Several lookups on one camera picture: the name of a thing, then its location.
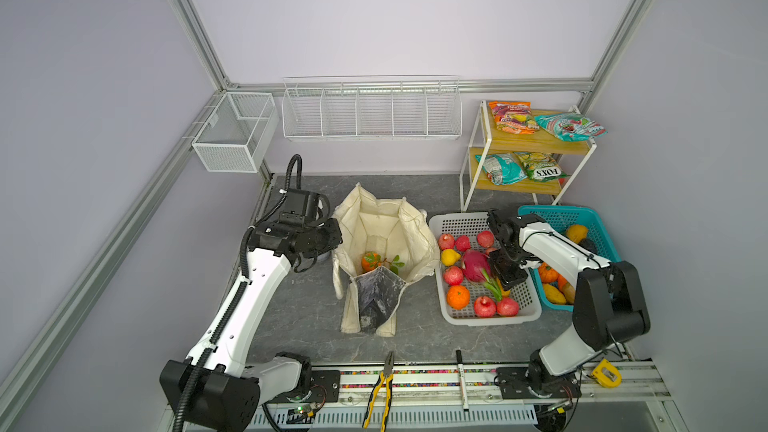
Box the magenta dragon fruit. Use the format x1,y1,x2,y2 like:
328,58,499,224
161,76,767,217
461,250,503,302

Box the cream canvas grocery bag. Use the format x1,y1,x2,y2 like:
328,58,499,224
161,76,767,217
332,184,439,337

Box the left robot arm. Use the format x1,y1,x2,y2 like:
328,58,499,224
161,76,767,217
159,154,342,431

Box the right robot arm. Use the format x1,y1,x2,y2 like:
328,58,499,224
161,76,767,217
488,210,651,398

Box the teal white snack bag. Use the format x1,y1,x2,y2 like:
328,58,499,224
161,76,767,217
476,153,527,186

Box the green Fox's candy bag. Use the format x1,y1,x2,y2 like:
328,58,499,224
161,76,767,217
514,152,568,183

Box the orange snack bag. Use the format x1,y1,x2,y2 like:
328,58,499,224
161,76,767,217
488,101,539,135

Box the teal red snack bag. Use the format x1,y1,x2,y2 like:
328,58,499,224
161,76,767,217
535,112,607,142

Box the red apple back right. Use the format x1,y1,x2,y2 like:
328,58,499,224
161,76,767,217
476,230,495,249

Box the red apple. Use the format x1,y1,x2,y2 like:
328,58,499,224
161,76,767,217
473,296,497,318
454,235,472,254
437,234,455,250
442,266,464,287
476,230,495,249
496,297,520,317

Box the small orange pumpkin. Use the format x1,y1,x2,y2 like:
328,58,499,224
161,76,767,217
538,263,560,284

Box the red apple front right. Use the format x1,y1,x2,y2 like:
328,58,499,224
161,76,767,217
496,297,520,317

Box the red apple front middle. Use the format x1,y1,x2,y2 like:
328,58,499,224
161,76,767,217
473,296,497,318

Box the red apple back middle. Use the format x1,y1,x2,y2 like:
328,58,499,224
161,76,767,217
454,235,472,254

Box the yellow squash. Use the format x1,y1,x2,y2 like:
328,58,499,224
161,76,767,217
542,284,568,305

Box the white plastic fruit basket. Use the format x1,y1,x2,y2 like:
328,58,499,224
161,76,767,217
429,212,542,327

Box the orange tangerine front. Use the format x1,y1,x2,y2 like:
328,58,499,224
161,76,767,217
445,285,471,310

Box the yellow pear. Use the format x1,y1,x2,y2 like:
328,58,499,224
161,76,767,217
440,248,462,268

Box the red apple back left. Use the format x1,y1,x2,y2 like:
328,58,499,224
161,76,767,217
437,234,455,250

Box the brown potato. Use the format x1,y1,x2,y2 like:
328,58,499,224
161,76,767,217
561,283,575,305

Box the teal plastic vegetable basket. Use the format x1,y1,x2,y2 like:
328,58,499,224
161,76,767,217
517,204,625,313

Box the wooden two-tier shelf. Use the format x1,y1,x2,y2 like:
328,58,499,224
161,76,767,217
459,100,597,212

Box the small white mesh box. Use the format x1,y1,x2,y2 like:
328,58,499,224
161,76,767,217
192,92,279,173

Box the yellow tape measure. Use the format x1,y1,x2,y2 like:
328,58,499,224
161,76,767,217
590,359,622,389

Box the yellow black pliers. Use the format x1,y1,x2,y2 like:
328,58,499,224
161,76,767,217
362,351,395,432

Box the long white wire basket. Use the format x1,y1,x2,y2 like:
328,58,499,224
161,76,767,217
282,75,463,140

